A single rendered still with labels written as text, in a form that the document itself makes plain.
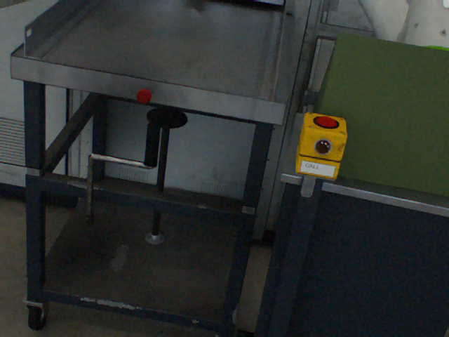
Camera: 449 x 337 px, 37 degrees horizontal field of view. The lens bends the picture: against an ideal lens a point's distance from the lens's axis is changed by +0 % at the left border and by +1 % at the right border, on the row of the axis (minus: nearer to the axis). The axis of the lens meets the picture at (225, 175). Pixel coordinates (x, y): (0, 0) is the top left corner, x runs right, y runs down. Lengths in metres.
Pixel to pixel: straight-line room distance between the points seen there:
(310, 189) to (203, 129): 1.00
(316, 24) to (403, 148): 0.82
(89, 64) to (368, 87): 0.62
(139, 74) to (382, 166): 0.56
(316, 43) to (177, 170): 0.67
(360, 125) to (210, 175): 1.06
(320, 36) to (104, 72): 0.84
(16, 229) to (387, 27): 1.43
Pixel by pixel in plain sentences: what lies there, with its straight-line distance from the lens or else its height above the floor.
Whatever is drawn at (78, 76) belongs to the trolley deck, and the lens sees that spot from 1.52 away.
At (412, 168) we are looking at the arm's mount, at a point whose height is 0.80.
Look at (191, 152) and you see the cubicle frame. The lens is 2.31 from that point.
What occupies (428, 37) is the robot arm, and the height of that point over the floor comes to 1.02.
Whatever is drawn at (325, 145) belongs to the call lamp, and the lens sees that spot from 1.23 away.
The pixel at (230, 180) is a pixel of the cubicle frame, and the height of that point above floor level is 0.24.
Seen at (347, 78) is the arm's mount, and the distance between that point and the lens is 1.32.
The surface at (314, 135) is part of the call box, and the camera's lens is 1.23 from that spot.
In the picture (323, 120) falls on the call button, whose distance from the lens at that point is 1.26.
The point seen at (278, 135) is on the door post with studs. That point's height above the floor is 0.44.
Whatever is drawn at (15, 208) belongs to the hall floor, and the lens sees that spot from 2.54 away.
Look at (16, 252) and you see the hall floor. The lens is 2.33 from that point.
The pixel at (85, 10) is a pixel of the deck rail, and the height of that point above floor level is 0.85.
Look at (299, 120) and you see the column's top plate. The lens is 1.62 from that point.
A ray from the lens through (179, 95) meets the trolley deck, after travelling 1.48.
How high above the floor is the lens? 1.41
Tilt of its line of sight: 30 degrees down
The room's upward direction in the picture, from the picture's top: 9 degrees clockwise
